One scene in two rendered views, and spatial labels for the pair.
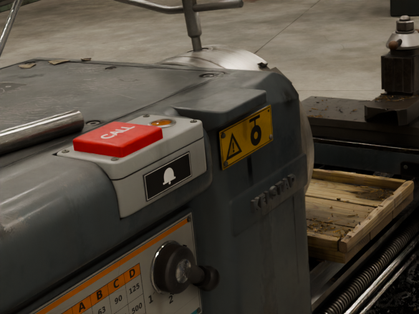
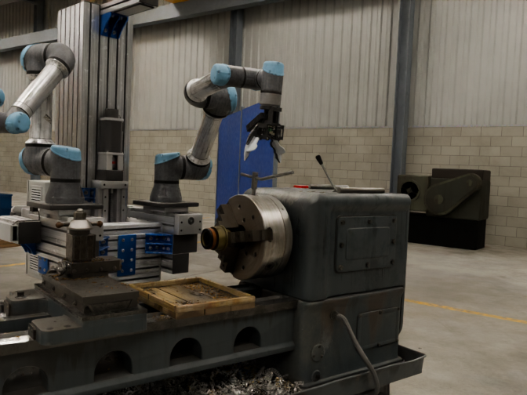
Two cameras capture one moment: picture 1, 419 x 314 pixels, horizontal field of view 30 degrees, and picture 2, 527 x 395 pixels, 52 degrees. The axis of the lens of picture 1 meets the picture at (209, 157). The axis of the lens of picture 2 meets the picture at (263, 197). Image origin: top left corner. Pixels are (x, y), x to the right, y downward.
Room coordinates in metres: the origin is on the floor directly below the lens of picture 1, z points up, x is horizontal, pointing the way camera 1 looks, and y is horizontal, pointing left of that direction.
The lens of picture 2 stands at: (3.09, 0.58, 1.33)
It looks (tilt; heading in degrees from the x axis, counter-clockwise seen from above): 3 degrees down; 196
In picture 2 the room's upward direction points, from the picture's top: 2 degrees clockwise
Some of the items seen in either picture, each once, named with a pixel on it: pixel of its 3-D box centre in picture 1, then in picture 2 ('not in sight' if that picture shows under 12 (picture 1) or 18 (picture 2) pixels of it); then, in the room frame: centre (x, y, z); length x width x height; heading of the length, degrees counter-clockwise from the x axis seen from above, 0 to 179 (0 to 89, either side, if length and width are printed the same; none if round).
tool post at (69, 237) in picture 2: (401, 70); (81, 244); (1.63, -0.43, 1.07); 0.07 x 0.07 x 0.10; 53
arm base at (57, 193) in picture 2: not in sight; (65, 190); (1.21, -0.79, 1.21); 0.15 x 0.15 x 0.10
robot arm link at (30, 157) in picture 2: not in sight; (41, 110); (1.19, -0.92, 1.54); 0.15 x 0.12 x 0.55; 83
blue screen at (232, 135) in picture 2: not in sight; (239, 177); (-5.40, -2.23, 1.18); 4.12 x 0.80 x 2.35; 31
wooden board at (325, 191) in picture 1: (294, 204); (190, 295); (1.38, -0.15, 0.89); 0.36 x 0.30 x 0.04; 53
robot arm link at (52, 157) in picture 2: not in sight; (64, 161); (1.21, -0.80, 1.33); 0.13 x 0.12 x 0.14; 83
